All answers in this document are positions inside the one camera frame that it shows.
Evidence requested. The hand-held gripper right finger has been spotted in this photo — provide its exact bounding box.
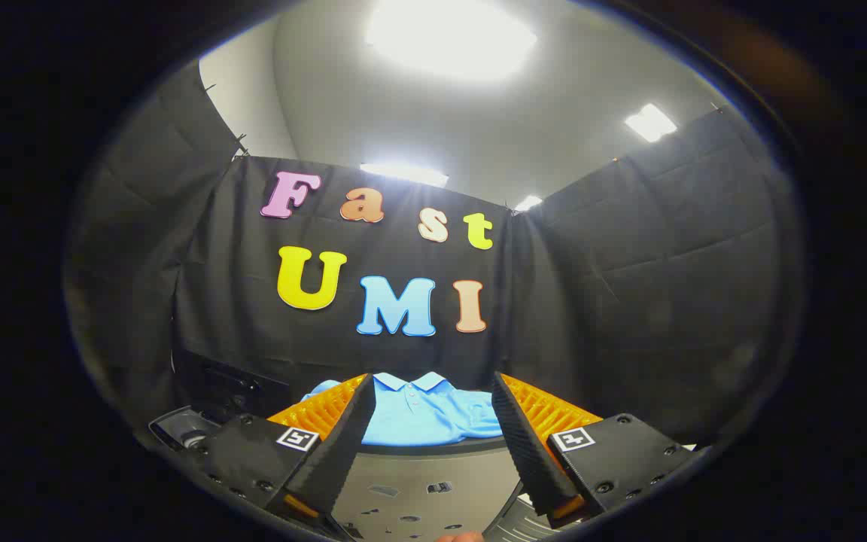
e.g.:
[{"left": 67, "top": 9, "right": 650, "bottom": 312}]
[{"left": 491, "top": 371, "right": 705, "bottom": 528}]

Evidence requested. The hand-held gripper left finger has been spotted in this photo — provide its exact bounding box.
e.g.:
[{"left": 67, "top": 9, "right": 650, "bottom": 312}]
[{"left": 193, "top": 373, "right": 378, "bottom": 524}]

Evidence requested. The light blue polo shirt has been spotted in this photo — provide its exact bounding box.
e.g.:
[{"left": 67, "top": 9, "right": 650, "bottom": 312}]
[{"left": 302, "top": 371, "right": 506, "bottom": 446}]

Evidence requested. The dark glass washing machine lid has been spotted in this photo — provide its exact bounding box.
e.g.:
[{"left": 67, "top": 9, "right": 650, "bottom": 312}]
[{"left": 174, "top": 348, "right": 291, "bottom": 426}]

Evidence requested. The black backdrop cloth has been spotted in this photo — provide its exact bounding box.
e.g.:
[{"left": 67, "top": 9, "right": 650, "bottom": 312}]
[{"left": 65, "top": 60, "right": 807, "bottom": 452}]

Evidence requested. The small rectangular ceiling light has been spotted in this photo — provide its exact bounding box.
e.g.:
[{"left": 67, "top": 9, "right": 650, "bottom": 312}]
[{"left": 624, "top": 103, "right": 678, "bottom": 143}]

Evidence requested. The large ceiling light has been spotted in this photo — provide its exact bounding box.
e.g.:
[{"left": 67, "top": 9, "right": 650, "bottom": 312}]
[{"left": 364, "top": 0, "right": 538, "bottom": 81}]

